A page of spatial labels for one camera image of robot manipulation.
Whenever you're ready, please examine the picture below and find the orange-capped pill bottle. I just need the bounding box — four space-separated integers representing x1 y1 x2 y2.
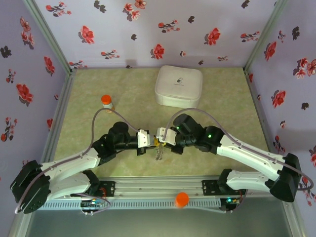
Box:
100 94 116 114

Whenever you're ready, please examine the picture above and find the white square lidded box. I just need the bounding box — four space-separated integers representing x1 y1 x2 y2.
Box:
154 65 203 110

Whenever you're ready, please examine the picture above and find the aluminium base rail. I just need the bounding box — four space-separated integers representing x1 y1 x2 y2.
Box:
59 175 296 198

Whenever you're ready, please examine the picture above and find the orange cap on duct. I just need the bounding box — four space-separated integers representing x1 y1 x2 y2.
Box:
174 192 190 209

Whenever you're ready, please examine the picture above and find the grey base cable loop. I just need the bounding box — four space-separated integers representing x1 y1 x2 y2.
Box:
80 194 113 217

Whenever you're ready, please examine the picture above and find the white slotted cable duct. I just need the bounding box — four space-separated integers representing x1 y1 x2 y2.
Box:
41 197 222 211

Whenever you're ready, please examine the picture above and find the aluminium table edge rail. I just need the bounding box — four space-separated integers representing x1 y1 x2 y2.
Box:
40 71 78 166
243 70 289 177

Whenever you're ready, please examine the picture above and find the aluminium frame post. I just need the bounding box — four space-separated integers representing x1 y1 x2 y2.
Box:
243 0 290 73
23 0 78 75

